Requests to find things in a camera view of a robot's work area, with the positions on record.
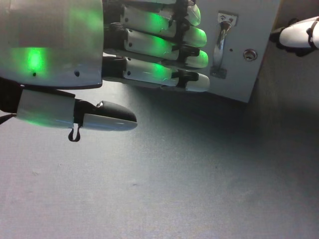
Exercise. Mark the metal door lock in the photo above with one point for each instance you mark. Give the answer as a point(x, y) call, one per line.
point(250, 55)

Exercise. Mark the grey table cloth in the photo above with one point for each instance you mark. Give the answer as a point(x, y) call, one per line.
point(149, 186)

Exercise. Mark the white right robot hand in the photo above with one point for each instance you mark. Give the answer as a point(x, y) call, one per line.
point(296, 37)

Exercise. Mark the grey cabinet door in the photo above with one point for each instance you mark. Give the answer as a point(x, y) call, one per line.
point(249, 25)

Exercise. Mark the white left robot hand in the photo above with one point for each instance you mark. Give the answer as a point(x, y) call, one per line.
point(49, 37)

